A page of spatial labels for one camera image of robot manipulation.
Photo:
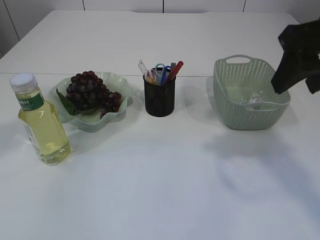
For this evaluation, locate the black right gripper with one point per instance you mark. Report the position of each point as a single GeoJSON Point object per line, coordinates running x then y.
{"type": "Point", "coordinates": [300, 59]}

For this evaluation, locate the clear plastic sheet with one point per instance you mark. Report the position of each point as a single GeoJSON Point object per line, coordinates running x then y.
{"type": "Point", "coordinates": [249, 98]}

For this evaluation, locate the red marker pen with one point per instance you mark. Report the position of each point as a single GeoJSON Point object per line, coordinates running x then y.
{"type": "Point", "coordinates": [174, 71]}

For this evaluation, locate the silver glitter pen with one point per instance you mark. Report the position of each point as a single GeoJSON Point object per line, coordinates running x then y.
{"type": "Point", "coordinates": [172, 66]}

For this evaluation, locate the blue handled scissors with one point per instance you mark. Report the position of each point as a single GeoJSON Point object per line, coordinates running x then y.
{"type": "Point", "coordinates": [164, 69]}

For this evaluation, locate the pink handled scissors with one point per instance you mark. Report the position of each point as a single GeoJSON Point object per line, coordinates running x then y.
{"type": "Point", "coordinates": [153, 76]}

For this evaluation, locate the clear plastic ruler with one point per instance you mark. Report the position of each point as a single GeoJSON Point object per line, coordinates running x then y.
{"type": "Point", "coordinates": [142, 67]}

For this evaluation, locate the red artificial grape bunch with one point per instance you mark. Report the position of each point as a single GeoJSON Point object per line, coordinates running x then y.
{"type": "Point", "coordinates": [87, 93]}

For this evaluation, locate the yellow liquid plastic bottle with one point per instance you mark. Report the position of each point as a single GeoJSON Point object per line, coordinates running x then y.
{"type": "Point", "coordinates": [41, 120]}

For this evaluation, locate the gold glitter pen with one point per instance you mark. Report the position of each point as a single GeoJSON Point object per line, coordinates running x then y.
{"type": "Point", "coordinates": [150, 80]}

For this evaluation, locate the green woven plastic basket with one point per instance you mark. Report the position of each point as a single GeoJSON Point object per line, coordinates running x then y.
{"type": "Point", "coordinates": [231, 80]}

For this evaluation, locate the black mesh pen holder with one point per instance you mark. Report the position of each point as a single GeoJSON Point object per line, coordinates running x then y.
{"type": "Point", "coordinates": [159, 100]}

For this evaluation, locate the green wavy plastic plate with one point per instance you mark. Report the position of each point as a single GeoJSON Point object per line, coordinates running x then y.
{"type": "Point", "coordinates": [93, 122]}

